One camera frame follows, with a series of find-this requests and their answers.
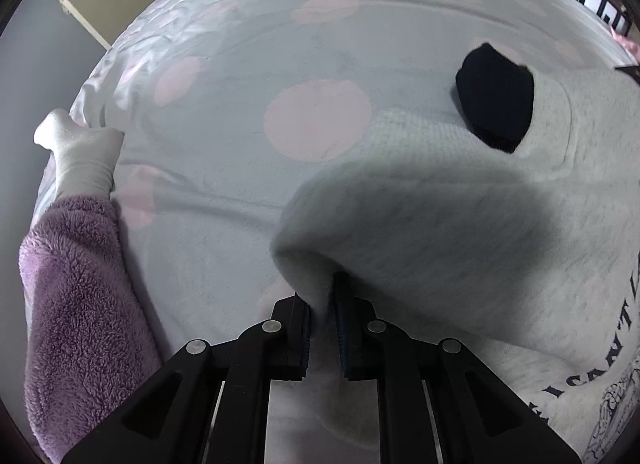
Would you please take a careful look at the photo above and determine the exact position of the pink printed cloth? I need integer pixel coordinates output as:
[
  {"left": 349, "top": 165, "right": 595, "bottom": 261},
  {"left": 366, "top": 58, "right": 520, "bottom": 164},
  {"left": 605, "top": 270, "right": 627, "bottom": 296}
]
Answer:
[{"left": 610, "top": 26, "right": 640, "bottom": 64}]

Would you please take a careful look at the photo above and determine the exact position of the pink dotted grey duvet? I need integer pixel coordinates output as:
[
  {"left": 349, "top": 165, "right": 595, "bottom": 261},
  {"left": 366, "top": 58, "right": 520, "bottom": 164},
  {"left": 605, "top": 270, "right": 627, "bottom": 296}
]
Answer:
[{"left": 32, "top": 0, "right": 640, "bottom": 395}]

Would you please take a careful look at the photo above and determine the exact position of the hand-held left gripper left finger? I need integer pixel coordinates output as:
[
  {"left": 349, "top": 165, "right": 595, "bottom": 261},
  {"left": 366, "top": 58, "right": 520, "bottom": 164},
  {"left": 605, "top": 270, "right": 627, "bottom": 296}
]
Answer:
[{"left": 60, "top": 294, "right": 313, "bottom": 464}]

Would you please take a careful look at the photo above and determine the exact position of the black cloth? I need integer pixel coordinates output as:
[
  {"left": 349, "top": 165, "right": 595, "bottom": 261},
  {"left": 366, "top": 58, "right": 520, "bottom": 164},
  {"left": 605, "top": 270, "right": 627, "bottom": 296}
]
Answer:
[{"left": 454, "top": 42, "right": 536, "bottom": 155}]

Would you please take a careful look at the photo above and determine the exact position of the person's white sock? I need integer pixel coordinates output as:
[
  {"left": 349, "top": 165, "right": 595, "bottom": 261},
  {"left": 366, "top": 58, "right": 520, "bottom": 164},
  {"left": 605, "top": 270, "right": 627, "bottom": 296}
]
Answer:
[{"left": 34, "top": 108, "right": 125, "bottom": 199}]

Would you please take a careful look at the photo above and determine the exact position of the person's purple fleece clothing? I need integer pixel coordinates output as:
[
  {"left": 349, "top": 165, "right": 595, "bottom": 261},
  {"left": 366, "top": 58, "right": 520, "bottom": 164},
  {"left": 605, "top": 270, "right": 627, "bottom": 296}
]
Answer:
[{"left": 19, "top": 195, "right": 163, "bottom": 455}]

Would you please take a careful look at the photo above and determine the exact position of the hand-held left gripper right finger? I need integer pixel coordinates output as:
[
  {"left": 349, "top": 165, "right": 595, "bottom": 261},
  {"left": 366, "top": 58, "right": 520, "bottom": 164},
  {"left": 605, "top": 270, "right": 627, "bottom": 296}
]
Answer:
[{"left": 330, "top": 271, "right": 583, "bottom": 464}]

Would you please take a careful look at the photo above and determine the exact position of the grey printed sweatshirt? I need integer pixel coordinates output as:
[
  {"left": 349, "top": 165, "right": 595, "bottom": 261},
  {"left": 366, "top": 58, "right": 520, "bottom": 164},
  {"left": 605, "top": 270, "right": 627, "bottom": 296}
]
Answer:
[{"left": 270, "top": 66, "right": 640, "bottom": 464}]

